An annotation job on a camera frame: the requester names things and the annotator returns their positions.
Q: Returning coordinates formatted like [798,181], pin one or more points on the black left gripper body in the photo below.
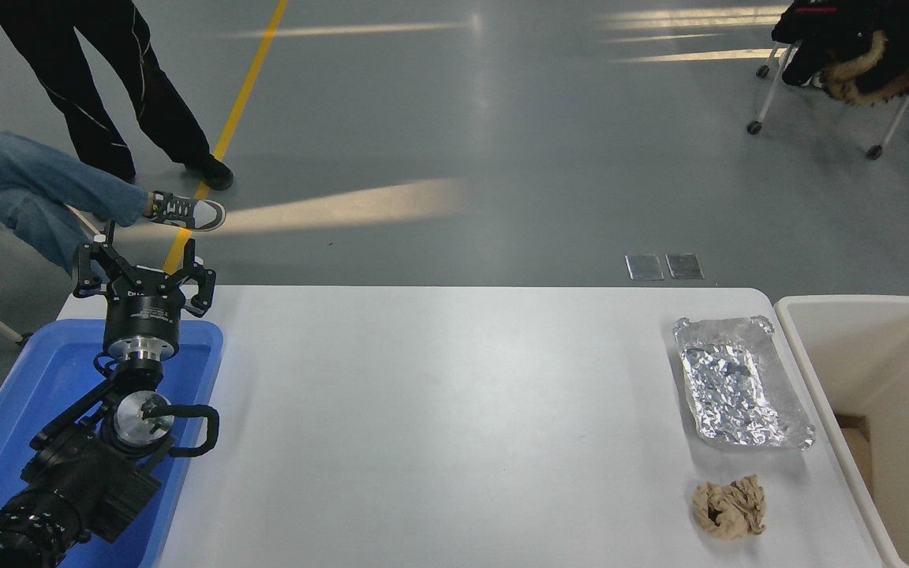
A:
[143,315]

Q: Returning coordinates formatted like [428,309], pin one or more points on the foil tray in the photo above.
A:
[735,386]

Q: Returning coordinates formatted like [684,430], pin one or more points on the silver floor plate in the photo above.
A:
[645,267]
[685,266]

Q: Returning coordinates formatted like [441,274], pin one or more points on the seated person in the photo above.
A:
[28,193]

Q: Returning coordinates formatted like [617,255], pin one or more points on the blue plastic tray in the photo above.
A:
[44,371]

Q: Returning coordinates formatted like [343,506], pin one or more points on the large pale bin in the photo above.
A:
[857,355]

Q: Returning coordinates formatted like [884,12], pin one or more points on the standing person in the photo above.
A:
[99,79]

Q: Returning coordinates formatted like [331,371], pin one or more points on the crumpled tan paper ball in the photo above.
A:
[731,509]

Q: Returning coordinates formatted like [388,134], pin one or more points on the white-legged chair with castors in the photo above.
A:
[770,87]

